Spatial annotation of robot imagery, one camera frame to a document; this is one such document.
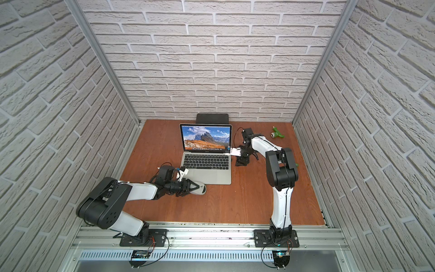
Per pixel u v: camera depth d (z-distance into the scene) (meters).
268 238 0.73
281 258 0.70
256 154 0.84
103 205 0.45
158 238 0.73
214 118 1.16
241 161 0.88
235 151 0.88
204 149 1.01
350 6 0.68
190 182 0.83
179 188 0.79
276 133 1.10
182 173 0.85
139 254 0.72
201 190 0.85
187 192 0.81
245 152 0.86
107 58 0.88
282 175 0.55
